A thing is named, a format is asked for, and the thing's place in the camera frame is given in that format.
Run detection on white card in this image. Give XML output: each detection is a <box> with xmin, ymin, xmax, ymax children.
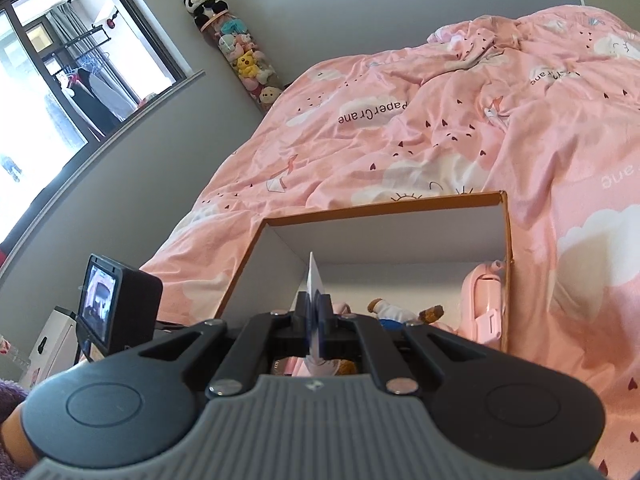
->
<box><xmin>289</xmin><ymin>252</ymin><xmax>336</xmax><ymax>378</ymax></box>

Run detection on window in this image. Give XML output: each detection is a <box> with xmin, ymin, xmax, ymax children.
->
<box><xmin>0</xmin><ymin>0</ymin><xmax>207</xmax><ymax>281</ymax></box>

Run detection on teddy bear doll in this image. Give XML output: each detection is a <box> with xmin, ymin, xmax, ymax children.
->
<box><xmin>367</xmin><ymin>298</ymin><xmax>446</xmax><ymax>333</ymax></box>

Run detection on panda plush toy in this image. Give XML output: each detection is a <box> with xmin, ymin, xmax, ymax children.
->
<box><xmin>183</xmin><ymin>0</ymin><xmax>231</xmax><ymax>29</ymax></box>

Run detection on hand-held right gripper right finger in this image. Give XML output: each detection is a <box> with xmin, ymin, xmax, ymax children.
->
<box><xmin>320</xmin><ymin>294</ymin><xmax>494</xmax><ymax>395</ymax></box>

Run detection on clear tube of plush toys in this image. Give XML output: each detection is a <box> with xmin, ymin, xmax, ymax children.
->
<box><xmin>200</xmin><ymin>12</ymin><xmax>287</xmax><ymax>112</ymax></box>

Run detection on person's left forearm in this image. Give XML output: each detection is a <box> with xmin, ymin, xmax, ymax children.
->
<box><xmin>0</xmin><ymin>379</ymin><xmax>38</xmax><ymax>480</ymax></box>

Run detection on pink plastic gadget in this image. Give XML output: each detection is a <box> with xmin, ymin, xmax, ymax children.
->
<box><xmin>459</xmin><ymin>259</ymin><xmax>508</xmax><ymax>348</ymax></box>

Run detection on hanging clothes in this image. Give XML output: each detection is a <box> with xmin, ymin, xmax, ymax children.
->
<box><xmin>55</xmin><ymin>55</ymin><xmax>138</xmax><ymax>136</ymax></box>

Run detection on white cabinet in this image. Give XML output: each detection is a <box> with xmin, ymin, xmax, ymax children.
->
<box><xmin>27</xmin><ymin>305</ymin><xmax>83</xmax><ymax>382</ymax></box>

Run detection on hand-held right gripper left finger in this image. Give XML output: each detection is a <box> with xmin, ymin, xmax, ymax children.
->
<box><xmin>116</xmin><ymin>292</ymin><xmax>314</xmax><ymax>397</ymax></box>

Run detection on pink printed blanket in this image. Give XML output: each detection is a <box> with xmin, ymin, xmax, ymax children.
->
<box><xmin>140</xmin><ymin>5</ymin><xmax>640</xmax><ymax>480</ymax></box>

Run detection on orange cardboard box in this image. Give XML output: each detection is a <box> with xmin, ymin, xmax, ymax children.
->
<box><xmin>215</xmin><ymin>190</ymin><xmax>513</xmax><ymax>376</ymax></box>

